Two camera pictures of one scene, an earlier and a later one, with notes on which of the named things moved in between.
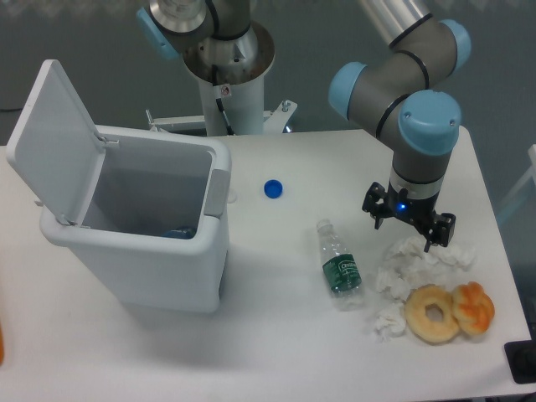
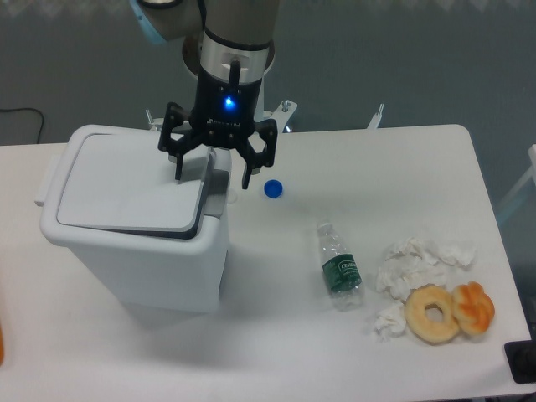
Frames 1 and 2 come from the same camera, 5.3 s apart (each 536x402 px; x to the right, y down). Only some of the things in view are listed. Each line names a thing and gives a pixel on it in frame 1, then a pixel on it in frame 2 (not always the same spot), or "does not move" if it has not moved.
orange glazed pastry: (474, 308) does not move
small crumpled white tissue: (392, 323) does not move
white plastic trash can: (157, 228) does not move
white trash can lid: (54, 147) to (126, 181)
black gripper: (421, 212) to (224, 115)
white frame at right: (532, 171) does not move
